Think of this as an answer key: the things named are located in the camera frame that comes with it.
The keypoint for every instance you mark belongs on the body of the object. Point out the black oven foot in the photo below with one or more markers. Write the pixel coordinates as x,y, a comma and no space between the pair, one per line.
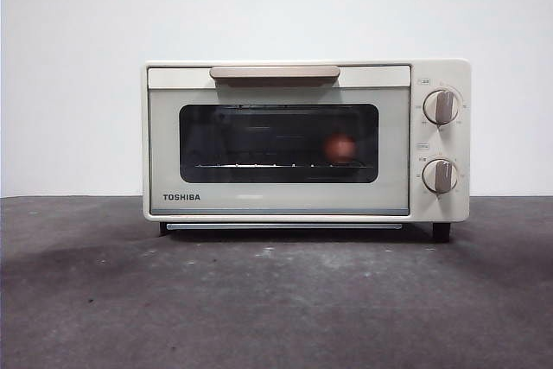
163,228
441,231

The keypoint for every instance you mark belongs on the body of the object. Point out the silver crumb tray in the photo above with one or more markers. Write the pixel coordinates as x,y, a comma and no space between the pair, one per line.
283,226

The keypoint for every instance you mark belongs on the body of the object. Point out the brown egg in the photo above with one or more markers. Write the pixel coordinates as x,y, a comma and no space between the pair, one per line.
340,146

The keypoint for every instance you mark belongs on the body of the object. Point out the cream white toaster oven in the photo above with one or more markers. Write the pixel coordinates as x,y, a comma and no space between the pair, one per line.
449,144

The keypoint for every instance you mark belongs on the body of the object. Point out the small beige oven knob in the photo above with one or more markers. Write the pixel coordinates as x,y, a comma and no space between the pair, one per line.
440,176

